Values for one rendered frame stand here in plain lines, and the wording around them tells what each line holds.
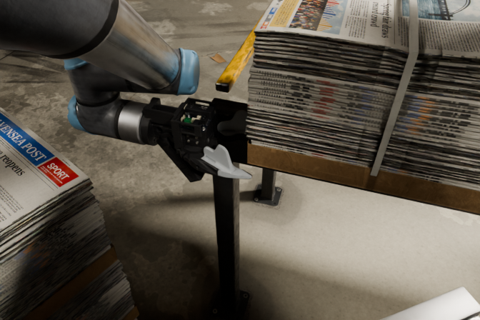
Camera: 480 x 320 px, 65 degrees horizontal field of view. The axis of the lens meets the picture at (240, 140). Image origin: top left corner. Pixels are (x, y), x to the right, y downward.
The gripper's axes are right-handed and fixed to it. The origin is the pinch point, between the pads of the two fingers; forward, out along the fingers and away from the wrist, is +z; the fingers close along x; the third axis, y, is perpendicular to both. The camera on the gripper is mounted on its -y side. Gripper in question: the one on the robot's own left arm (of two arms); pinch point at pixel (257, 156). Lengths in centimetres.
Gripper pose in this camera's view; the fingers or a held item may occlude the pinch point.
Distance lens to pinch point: 64.6
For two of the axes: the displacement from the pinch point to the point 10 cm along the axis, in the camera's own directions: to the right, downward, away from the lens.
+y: 0.0, -7.6, -6.5
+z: 9.5, 1.9, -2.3
